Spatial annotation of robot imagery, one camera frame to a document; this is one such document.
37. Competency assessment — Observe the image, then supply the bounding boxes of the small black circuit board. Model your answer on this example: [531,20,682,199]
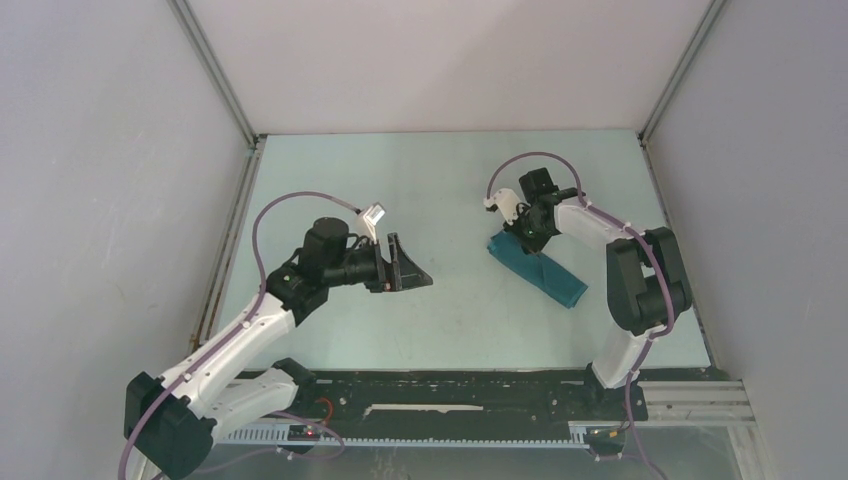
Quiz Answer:
[287,425,323,442]

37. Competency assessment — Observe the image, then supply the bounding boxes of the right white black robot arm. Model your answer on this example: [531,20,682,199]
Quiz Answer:
[486,168,693,418]

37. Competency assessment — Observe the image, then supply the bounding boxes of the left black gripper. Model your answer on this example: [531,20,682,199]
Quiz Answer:
[324,233,431,293]

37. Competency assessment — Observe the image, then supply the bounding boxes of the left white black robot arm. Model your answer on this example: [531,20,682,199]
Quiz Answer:
[124,217,433,479]

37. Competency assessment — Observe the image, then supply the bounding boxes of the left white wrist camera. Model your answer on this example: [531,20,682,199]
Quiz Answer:
[354,202,386,243]

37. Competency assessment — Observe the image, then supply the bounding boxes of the grey slotted cable duct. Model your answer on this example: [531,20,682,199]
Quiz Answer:
[218,423,594,450]

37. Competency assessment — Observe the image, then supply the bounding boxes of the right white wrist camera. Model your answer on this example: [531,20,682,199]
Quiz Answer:
[483,188,528,225]

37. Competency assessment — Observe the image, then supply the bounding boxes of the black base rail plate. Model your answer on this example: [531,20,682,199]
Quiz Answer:
[288,370,648,443]

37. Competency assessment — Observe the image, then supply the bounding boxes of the teal satin napkin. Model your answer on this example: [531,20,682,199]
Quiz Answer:
[487,231,588,309]

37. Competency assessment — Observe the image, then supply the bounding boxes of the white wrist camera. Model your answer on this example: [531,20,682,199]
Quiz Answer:
[354,202,386,243]
[483,188,528,225]

